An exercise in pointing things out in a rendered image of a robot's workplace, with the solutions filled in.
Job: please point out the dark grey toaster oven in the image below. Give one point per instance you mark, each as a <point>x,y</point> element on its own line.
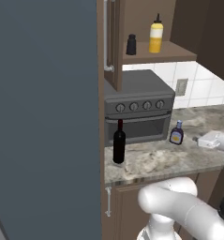
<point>138,90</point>

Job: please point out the plain brown cabinet door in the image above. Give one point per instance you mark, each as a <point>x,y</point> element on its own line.
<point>210,34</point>

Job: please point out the black pepper shaker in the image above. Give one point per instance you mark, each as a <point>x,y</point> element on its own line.
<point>131,45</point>

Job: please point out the yellow mustard squeeze bottle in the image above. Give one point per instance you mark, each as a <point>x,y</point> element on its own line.
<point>156,36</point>

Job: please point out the dark wine bottle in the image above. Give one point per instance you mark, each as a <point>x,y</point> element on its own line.
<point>119,143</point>

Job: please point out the grey wall outlet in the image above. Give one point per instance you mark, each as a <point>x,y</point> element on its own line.
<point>181,87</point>

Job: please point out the brown base cabinet door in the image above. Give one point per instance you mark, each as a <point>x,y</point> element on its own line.
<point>126,215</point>

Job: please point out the brown tall side panel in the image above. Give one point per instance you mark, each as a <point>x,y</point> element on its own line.
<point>100,62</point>

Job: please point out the grey toaster oven knob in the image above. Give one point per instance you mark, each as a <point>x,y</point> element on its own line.
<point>160,104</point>
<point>120,108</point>
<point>134,107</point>
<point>147,105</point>

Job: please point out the blue syrup bottle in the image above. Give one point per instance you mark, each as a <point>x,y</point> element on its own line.
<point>176,135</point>

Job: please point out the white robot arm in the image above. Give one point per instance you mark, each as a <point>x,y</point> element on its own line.
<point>191,209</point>

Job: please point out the grey fridge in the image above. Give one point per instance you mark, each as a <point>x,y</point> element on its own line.
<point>44,118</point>

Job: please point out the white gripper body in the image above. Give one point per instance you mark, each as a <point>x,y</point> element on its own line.
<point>212,139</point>

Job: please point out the brown wall cabinet shelf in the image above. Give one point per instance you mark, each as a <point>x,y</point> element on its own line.
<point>172,51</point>

